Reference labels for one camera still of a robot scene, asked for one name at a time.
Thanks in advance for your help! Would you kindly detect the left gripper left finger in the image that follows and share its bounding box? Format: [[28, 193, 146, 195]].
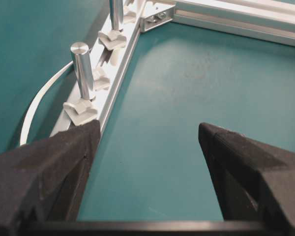
[[0, 120, 101, 236]]

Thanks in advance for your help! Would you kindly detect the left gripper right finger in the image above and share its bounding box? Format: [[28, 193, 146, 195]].
[[198, 122, 295, 229]]

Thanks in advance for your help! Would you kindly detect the white ribbon cable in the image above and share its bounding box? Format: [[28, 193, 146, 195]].
[[19, 61, 74, 148]]

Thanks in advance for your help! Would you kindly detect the aluminium post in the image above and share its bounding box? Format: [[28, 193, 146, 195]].
[[109, 0, 124, 31], [70, 42, 95, 100]]

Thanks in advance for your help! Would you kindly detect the square aluminium extrusion frame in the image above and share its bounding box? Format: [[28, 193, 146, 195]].
[[52, 0, 295, 134]]

